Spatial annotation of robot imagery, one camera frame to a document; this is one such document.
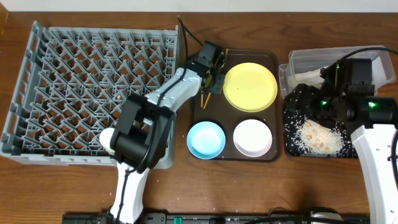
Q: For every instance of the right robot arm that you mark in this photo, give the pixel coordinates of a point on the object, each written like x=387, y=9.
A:
x=371, y=122

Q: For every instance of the light blue bowl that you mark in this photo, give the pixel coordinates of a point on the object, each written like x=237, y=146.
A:
x=206, y=140

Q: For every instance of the spilled rice pile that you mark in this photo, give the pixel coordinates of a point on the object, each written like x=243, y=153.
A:
x=315, y=140

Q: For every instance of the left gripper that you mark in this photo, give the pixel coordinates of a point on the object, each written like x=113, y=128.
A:
x=219, y=81

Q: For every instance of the white cup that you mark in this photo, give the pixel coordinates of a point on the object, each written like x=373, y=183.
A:
x=105, y=140

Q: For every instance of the pink bowl with rice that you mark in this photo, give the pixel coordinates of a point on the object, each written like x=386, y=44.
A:
x=252, y=138

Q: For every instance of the grey dishwasher rack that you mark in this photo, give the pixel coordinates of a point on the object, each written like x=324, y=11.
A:
x=72, y=84

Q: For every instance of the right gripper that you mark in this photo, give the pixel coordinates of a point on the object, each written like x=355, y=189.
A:
x=303, y=96

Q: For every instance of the black tray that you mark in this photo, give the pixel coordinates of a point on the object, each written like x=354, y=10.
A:
x=292, y=120

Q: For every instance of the black equipment rail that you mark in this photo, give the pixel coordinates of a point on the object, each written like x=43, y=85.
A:
x=276, y=215

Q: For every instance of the yellow plate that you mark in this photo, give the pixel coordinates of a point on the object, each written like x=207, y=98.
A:
x=250, y=87

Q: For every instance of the white napkin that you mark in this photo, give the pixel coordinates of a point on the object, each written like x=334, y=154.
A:
x=308, y=78

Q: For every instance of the clear plastic bin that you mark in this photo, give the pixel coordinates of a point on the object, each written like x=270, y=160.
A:
x=301, y=61

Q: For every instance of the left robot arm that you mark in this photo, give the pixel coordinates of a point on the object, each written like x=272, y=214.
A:
x=144, y=136

